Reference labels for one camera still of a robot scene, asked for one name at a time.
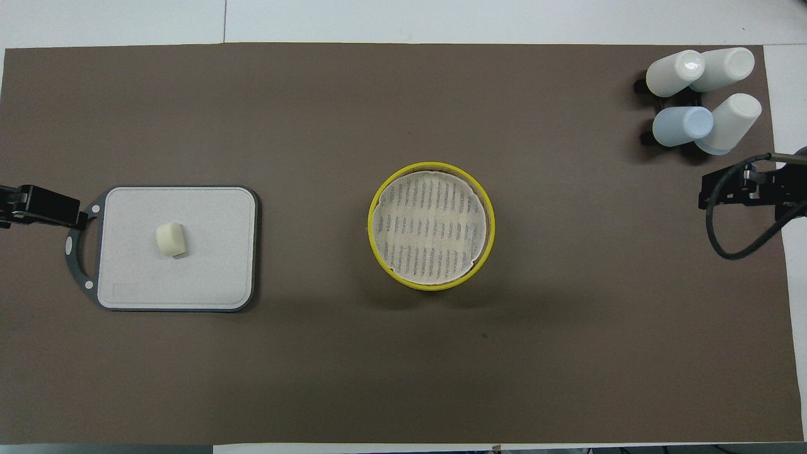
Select white cutting board grey frame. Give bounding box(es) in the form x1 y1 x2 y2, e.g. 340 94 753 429
65 185 259 313

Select white plastic cup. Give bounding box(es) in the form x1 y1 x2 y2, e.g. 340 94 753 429
646 50 705 98
695 93 762 156
688 47 756 93

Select brown table mat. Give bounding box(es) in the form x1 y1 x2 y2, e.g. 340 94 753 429
0 42 803 445

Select yellow bamboo steamer basket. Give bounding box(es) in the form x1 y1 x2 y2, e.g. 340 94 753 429
368 162 496 291

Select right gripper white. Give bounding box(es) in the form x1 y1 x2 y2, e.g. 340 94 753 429
699 146 807 218

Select light blue plastic cup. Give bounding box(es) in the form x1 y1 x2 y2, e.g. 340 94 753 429
652 106 714 148

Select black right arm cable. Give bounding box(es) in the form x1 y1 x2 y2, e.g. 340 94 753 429
705 153 807 260

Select black cup rack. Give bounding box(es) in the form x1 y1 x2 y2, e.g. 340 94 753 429
634 73 704 147

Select white steamed bun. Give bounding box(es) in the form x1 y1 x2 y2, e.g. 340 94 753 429
156 221 187 259

